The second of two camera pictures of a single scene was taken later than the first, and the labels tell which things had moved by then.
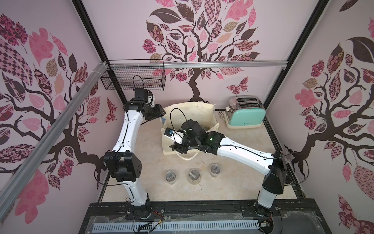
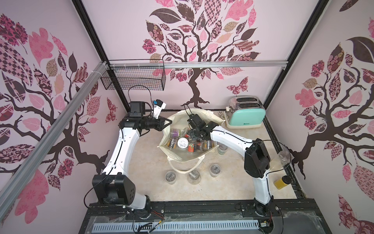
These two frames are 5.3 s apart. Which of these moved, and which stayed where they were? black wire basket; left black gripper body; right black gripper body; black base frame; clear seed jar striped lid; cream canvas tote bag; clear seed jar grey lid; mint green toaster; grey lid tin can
Moved: cream canvas tote bag; left black gripper body; right black gripper body
Stayed: clear seed jar striped lid; grey lid tin can; mint green toaster; black base frame; black wire basket; clear seed jar grey lid
